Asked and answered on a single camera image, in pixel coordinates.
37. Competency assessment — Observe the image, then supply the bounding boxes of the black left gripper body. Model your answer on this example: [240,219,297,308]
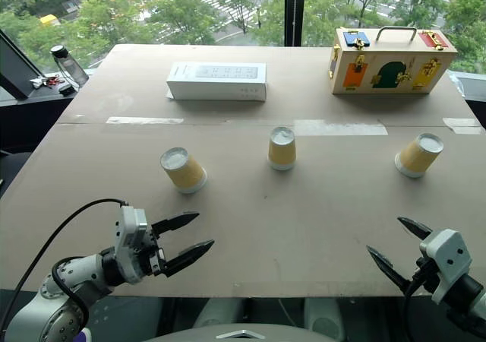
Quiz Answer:
[142,230,168,278]

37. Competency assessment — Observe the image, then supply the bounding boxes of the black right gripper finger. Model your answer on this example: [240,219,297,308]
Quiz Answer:
[396,216,434,241]
[365,244,412,294]

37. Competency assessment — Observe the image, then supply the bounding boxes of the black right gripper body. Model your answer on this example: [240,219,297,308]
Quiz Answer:
[409,255,438,293]

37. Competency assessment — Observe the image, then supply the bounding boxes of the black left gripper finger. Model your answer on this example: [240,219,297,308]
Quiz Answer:
[163,239,216,279]
[151,211,201,239]

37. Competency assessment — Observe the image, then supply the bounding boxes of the yellow paper cup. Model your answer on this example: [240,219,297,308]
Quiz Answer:
[267,126,298,172]
[393,132,445,179]
[159,147,208,195]

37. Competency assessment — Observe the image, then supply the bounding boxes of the grey rounded shape under table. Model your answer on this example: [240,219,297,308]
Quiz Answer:
[302,298,347,341]
[192,298,245,328]

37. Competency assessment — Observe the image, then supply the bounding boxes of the silver robot torso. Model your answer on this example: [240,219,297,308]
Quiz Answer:
[145,320,324,342]

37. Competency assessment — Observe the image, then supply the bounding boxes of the white tape strip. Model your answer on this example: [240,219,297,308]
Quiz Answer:
[293,119,389,137]

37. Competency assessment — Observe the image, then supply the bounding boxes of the white rectangular cardboard box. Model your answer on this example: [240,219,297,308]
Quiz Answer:
[165,61,268,103]

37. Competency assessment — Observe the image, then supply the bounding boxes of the clear bottle with black cap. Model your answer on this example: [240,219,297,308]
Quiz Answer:
[49,45,90,89]

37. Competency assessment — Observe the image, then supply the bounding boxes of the red and white key bundle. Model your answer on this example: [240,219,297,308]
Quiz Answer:
[29,74,62,90]

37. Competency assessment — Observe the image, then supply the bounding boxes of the black window mullion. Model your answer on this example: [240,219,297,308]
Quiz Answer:
[284,0,308,47]

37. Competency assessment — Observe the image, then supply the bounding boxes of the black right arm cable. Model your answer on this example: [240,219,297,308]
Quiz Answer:
[401,265,424,342]

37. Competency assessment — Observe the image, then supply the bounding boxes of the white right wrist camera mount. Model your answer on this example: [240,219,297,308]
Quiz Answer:
[418,228,474,306]

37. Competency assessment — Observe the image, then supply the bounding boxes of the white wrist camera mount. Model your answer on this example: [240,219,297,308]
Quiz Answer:
[418,228,474,306]
[112,204,153,284]

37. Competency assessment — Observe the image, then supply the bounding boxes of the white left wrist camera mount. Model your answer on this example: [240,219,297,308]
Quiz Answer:
[112,204,153,284]

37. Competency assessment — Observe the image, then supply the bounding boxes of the wooden lock box with handle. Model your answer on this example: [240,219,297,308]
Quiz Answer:
[327,26,459,96]

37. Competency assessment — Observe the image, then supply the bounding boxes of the black slanted window frame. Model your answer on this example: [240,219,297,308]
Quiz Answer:
[0,27,47,100]

